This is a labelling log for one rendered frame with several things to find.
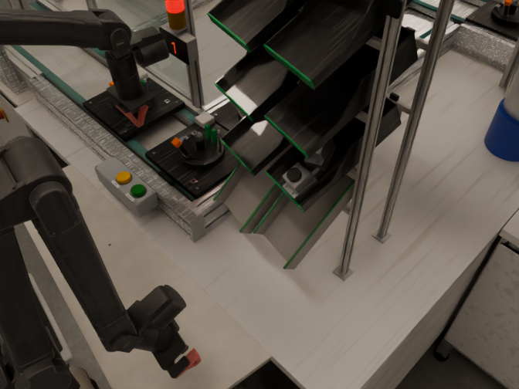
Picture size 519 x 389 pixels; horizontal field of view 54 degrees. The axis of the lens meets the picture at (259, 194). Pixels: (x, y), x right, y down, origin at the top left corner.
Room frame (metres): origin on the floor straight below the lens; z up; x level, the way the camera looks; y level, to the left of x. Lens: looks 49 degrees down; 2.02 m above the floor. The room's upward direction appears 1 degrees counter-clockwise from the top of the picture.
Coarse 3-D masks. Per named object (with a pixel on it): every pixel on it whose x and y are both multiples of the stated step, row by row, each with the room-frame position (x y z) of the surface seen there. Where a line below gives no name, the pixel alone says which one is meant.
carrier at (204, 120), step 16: (192, 128) 1.19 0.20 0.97; (208, 128) 1.12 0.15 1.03; (160, 144) 1.12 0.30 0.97; (192, 144) 1.10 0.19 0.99; (208, 144) 1.10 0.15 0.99; (160, 160) 1.06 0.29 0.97; (176, 160) 1.05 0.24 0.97; (192, 160) 1.03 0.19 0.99; (208, 160) 1.03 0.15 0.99; (224, 160) 1.05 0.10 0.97; (176, 176) 0.99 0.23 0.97; (192, 176) 0.99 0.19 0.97; (208, 176) 0.99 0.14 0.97; (224, 176) 0.99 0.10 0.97; (192, 192) 0.93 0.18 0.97
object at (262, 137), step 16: (240, 128) 0.91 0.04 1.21; (256, 128) 0.90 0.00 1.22; (272, 128) 0.89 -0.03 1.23; (224, 144) 0.88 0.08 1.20; (240, 144) 0.87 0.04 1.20; (256, 144) 0.86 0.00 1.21; (272, 144) 0.84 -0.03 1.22; (288, 144) 0.83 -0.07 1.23; (240, 160) 0.81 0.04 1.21; (256, 160) 0.82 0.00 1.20
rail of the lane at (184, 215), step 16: (32, 80) 1.47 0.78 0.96; (48, 96) 1.38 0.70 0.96; (64, 96) 1.38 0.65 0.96; (64, 112) 1.30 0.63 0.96; (80, 112) 1.29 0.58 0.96; (80, 128) 1.23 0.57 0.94; (96, 128) 1.21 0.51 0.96; (96, 144) 1.17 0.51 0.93; (112, 144) 1.14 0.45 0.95; (128, 160) 1.07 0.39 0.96; (144, 176) 1.00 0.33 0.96; (160, 176) 1.00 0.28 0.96; (160, 192) 0.94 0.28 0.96; (176, 192) 0.94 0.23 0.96; (160, 208) 0.94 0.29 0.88; (176, 208) 0.88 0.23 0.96; (192, 208) 0.88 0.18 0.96; (176, 224) 0.89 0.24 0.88; (192, 224) 0.84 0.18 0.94; (192, 240) 0.84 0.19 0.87
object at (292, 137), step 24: (360, 48) 0.88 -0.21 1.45; (408, 48) 0.79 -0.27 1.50; (336, 72) 0.84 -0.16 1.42; (360, 72) 0.82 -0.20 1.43; (288, 96) 0.80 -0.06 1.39; (312, 96) 0.80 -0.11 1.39; (336, 96) 0.78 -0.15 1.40; (360, 96) 0.73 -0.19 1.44; (288, 120) 0.77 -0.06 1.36; (312, 120) 0.75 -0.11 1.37; (336, 120) 0.73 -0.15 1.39; (312, 144) 0.68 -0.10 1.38
